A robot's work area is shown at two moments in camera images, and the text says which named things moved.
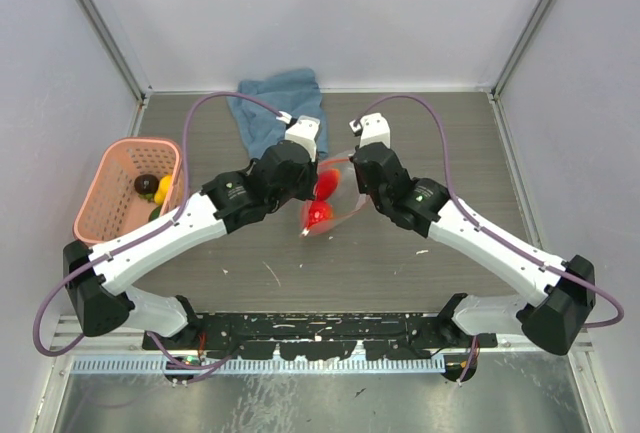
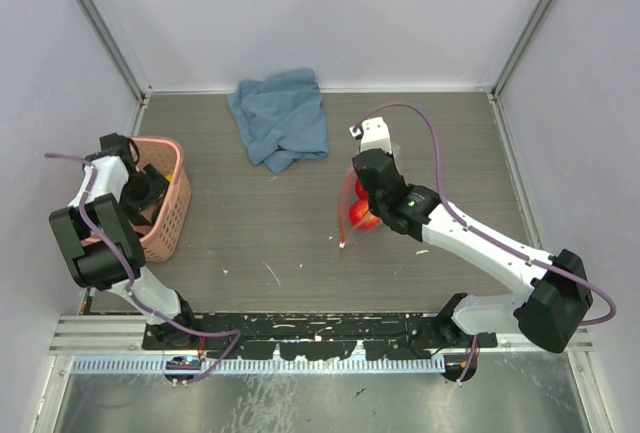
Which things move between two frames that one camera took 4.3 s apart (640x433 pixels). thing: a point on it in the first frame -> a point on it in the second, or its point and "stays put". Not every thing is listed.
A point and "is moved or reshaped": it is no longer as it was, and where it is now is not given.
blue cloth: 295,92 stays put
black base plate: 317,335 stays put
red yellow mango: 326,183 is moved or reshaped
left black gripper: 307,190 -> 157,189
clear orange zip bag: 337,197 -> 356,215
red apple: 319,210 -> 361,216
